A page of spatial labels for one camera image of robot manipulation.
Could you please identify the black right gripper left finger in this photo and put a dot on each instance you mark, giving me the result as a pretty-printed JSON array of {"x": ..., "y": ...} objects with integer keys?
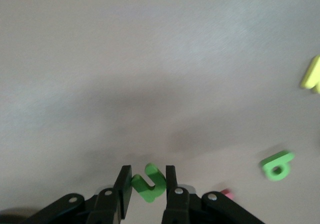
[{"x": 122, "y": 199}]

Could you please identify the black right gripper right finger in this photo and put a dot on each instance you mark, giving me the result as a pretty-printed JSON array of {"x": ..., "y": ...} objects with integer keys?
[{"x": 176, "y": 204}]

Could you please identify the green foam letter u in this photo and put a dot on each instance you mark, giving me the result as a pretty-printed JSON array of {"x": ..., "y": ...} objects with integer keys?
[{"x": 152, "y": 195}]

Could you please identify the green foam letter P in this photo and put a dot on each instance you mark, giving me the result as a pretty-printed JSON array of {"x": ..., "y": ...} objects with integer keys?
[{"x": 282, "y": 159}]

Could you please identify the red foam letter I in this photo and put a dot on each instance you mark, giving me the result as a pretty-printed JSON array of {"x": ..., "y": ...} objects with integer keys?
[{"x": 228, "y": 193}]

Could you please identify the brown table cover mat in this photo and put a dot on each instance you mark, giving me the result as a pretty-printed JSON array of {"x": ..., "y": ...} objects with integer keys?
[{"x": 150, "y": 46}]

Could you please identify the yellow foam letter k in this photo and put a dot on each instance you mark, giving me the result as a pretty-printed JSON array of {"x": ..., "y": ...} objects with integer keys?
[{"x": 311, "y": 76}]

